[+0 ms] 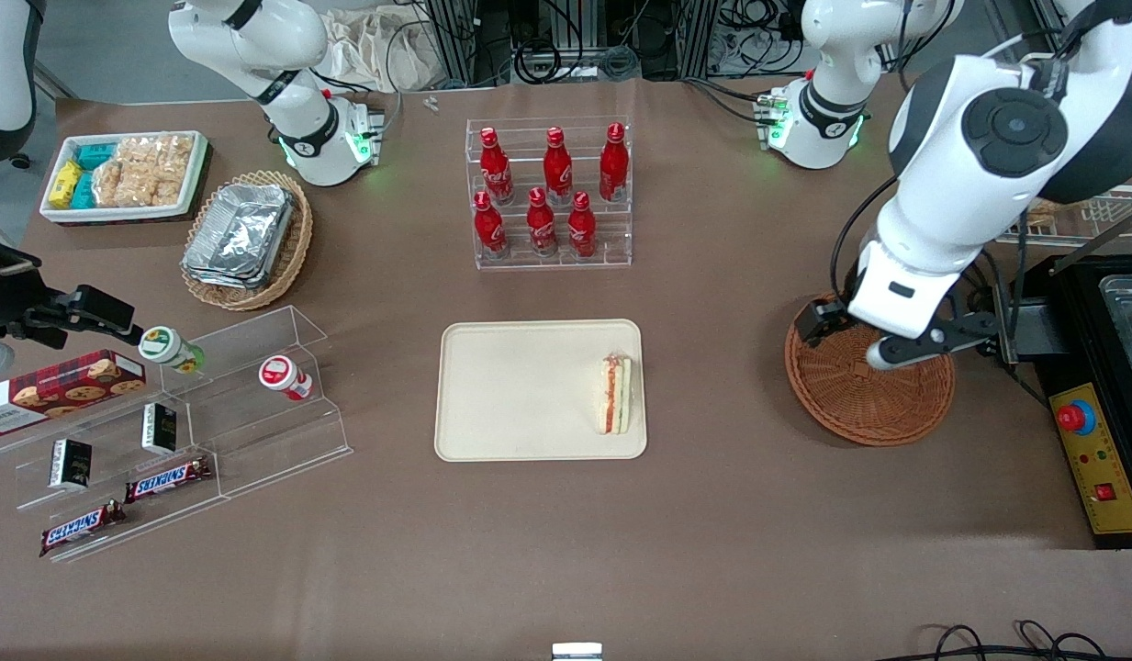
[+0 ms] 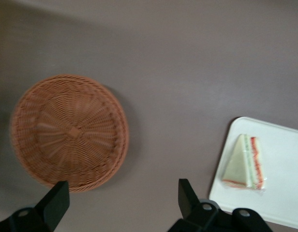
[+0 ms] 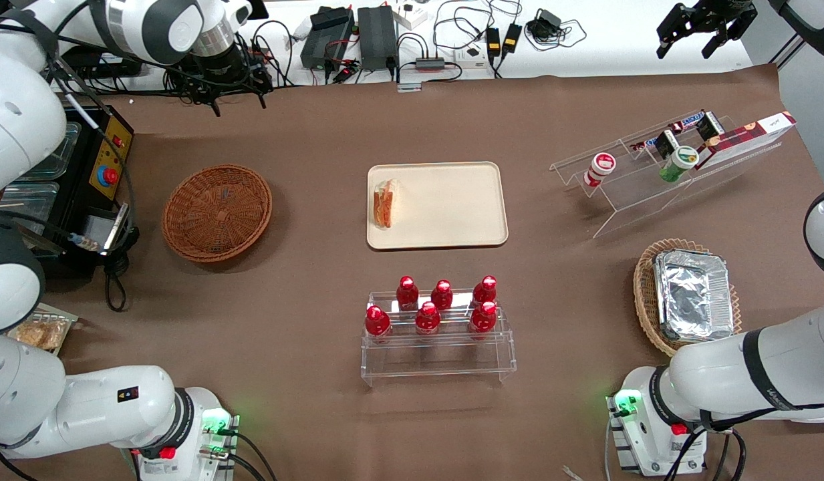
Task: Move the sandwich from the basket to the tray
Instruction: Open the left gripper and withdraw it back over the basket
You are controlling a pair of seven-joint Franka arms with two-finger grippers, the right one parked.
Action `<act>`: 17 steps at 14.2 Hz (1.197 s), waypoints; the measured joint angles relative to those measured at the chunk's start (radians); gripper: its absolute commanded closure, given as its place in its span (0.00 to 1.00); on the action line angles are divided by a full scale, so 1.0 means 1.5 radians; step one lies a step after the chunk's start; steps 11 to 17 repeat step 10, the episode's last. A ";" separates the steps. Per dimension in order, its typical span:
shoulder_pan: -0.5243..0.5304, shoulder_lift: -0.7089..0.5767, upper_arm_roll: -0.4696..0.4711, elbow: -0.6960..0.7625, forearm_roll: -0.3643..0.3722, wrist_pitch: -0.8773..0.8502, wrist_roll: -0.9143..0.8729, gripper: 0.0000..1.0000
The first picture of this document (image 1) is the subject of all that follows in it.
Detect beige plastic serving tray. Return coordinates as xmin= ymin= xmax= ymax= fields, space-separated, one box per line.
xmin=434 ymin=319 xmax=648 ymax=462

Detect yellow snack box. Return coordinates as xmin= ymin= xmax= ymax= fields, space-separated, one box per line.
xmin=49 ymin=161 xmax=84 ymax=209

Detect white wire basket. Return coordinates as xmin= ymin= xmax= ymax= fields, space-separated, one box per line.
xmin=992 ymin=161 xmax=1132 ymax=245

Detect dark grey equipment box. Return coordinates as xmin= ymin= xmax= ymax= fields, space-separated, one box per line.
xmin=991 ymin=283 xmax=1064 ymax=364

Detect black cooktop unit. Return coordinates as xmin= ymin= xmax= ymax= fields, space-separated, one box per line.
xmin=1048 ymin=252 xmax=1132 ymax=388

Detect clear acrylic bottle rack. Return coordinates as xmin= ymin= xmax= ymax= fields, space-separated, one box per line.
xmin=465 ymin=116 xmax=633 ymax=271

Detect stainless steel pan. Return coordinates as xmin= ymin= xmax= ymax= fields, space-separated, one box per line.
xmin=1100 ymin=274 xmax=1132 ymax=382

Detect oval light wicker basket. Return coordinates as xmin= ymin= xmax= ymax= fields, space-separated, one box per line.
xmin=180 ymin=170 xmax=314 ymax=312

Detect red capped small bottle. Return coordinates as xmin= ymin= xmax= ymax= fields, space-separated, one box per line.
xmin=258 ymin=355 xmax=315 ymax=402

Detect small black white box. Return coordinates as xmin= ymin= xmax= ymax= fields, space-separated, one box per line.
xmin=141 ymin=402 xmax=178 ymax=455
xmin=50 ymin=439 xmax=94 ymax=489

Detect crumpled beige bag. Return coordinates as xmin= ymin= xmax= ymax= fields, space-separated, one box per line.
xmin=322 ymin=9 xmax=438 ymax=93

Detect clear acrylic stepped shelf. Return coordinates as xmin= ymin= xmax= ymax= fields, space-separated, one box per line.
xmin=0 ymin=395 xmax=227 ymax=563
xmin=155 ymin=305 xmax=353 ymax=501

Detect triangular sandwich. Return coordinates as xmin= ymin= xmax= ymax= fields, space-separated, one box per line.
xmin=600 ymin=353 xmax=633 ymax=435

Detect aluminium foil container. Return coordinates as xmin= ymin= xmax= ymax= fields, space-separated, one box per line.
xmin=182 ymin=255 xmax=284 ymax=292
xmin=185 ymin=182 xmax=296 ymax=276

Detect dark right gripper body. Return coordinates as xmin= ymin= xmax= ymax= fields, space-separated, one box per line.
xmin=0 ymin=237 xmax=45 ymax=339

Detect clear rice cracker bag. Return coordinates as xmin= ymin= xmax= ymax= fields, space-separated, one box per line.
xmin=93 ymin=161 xmax=153 ymax=208
xmin=116 ymin=135 xmax=195 ymax=171
xmin=148 ymin=158 xmax=192 ymax=207

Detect aluminium frame post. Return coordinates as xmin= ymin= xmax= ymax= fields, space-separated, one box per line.
xmin=678 ymin=0 xmax=719 ymax=80
xmin=428 ymin=0 xmax=479 ymax=88

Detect white rectangular snack tray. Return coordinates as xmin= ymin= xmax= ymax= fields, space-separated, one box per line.
xmin=39 ymin=130 xmax=208 ymax=224

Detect green capped small bottle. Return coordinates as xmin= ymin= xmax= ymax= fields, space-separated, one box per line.
xmin=139 ymin=327 xmax=206 ymax=375

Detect coiled black cable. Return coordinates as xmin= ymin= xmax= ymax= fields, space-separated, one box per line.
xmin=513 ymin=41 xmax=564 ymax=85

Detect red tartan cookie box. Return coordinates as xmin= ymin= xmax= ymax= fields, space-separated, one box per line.
xmin=0 ymin=349 xmax=148 ymax=438

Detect looped black cables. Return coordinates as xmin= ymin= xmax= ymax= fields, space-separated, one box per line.
xmin=896 ymin=621 xmax=1132 ymax=661

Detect round brown wicker basket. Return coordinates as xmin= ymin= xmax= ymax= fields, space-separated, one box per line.
xmin=784 ymin=294 xmax=956 ymax=448

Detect yellow emergency stop control box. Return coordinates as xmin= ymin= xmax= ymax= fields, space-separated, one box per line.
xmin=1048 ymin=367 xmax=1132 ymax=550

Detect red cola bottle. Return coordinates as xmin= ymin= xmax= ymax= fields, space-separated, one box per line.
xmin=542 ymin=127 xmax=574 ymax=205
xmin=566 ymin=191 xmax=599 ymax=259
xmin=473 ymin=191 xmax=509 ymax=259
xmin=526 ymin=187 xmax=559 ymax=257
xmin=478 ymin=127 xmax=516 ymax=207
xmin=599 ymin=122 xmax=631 ymax=203

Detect snickers chocolate bar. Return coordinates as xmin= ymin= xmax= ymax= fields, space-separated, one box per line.
xmin=39 ymin=500 xmax=128 ymax=558
xmin=125 ymin=456 xmax=214 ymax=504

